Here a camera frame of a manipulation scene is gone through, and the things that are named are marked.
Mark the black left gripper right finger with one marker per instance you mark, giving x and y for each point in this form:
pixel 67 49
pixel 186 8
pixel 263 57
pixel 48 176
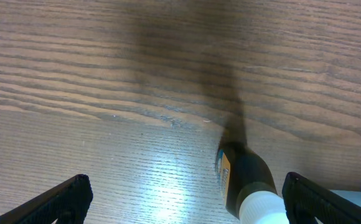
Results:
pixel 307 202

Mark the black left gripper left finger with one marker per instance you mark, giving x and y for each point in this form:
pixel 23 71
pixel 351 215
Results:
pixel 67 202

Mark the dark bottle white cap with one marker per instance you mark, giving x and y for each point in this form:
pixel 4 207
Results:
pixel 247 186

